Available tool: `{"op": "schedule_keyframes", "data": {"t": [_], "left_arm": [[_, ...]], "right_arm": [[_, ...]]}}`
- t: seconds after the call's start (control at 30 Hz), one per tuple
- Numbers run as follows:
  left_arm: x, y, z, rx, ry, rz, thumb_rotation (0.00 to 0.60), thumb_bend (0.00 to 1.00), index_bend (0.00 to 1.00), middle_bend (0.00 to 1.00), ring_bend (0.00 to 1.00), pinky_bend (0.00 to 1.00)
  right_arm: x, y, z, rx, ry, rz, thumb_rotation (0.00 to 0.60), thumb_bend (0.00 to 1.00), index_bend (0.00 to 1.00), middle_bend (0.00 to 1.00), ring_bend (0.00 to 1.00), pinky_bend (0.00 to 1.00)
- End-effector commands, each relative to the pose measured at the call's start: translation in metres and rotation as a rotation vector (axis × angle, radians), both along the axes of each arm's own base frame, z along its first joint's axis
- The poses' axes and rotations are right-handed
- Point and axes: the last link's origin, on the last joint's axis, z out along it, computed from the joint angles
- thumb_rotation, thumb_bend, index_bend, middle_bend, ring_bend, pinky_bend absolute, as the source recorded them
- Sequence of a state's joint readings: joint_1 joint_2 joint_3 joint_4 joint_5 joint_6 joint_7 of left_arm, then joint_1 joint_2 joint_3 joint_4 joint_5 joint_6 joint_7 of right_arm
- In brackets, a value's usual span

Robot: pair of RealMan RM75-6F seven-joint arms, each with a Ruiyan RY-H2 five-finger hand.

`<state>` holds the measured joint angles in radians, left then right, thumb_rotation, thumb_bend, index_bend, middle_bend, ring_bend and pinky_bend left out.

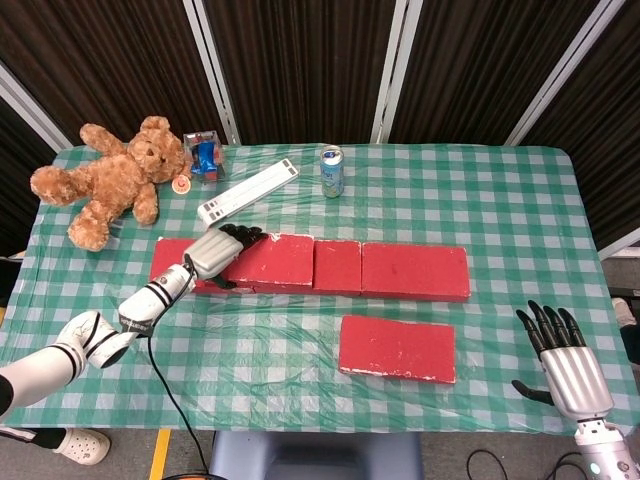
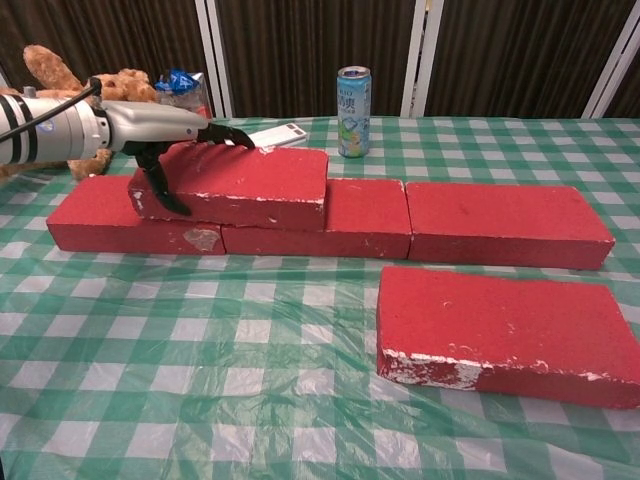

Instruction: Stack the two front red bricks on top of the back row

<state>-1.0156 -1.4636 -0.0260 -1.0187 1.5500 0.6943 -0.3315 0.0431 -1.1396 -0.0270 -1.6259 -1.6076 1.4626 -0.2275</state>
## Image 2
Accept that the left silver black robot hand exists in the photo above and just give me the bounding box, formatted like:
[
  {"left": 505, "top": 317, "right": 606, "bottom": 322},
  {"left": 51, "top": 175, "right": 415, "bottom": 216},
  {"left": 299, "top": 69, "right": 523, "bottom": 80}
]
[{"left": 102, "top": 99, "right": 256, "bottom": 217}]

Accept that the red brick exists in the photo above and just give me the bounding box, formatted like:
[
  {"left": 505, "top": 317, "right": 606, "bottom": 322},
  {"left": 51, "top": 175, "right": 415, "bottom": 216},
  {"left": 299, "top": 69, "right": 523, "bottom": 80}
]
[
  {"left": 404, "top": 182, "right": 617, "bottom": 274},
  {"left": 127, "top": 142, "right": 330, "bottom": 234},
  {"left": 375, "top": 265, "right": 640, "bottom": 412},
  {"left": 46, "top": 174, "right": 227, "bottom": 256},
  {"left": 219, "top": 178, "right": 414, "bottom": 260}
]

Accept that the clear box with toys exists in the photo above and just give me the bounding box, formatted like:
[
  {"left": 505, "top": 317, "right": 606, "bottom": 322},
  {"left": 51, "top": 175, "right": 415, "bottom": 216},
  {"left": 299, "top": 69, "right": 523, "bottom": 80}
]
[{"left": 154, "top": 68, "right": 211, "bottom": 121}]

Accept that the brown teddy bear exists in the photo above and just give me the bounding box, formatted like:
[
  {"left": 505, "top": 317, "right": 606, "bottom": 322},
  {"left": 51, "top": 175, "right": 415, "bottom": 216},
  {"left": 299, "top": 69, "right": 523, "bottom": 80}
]
[{"left": 0, "top": 44, "right": 159, "bottom": 182}]

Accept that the white folded stand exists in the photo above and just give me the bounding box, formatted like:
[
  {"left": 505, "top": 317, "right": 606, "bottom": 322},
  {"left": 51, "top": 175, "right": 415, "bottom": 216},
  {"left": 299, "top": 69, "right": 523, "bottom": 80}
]
[{"left": 247, "top": 123, "right": 307, "bottom": 150}]

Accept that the light blue drink can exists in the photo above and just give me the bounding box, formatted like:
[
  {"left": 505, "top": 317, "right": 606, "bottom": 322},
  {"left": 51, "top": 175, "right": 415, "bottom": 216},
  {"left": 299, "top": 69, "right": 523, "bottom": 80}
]
[{"left": 336, "top": 65, "right": 372, "bottom": 159}]

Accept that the green checked tablecloth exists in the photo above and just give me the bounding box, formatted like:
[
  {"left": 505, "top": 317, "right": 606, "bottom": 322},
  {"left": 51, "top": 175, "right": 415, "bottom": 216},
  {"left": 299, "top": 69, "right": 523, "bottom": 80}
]
[{"left": 0, "top": 115, "right": 640, "bottom": 480}]

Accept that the white partition frame post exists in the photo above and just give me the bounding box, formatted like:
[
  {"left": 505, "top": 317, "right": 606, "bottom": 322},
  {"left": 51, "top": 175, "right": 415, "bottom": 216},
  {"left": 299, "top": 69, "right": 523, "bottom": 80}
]
[
  {"left": 194, "top": 0, "right": 235, "bottom": 119},
  {"left": 401, "top": 0, "right": 445, "bottom": 119},
  {"left": 583, "top": 0, "right": 640, "bottom": 120}
]

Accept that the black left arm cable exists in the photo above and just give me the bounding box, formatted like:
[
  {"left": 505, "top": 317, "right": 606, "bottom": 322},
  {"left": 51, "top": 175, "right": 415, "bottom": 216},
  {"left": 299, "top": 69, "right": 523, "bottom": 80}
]
[{"left": 0, "top": 78, "right": 104, "bottom": 144}]

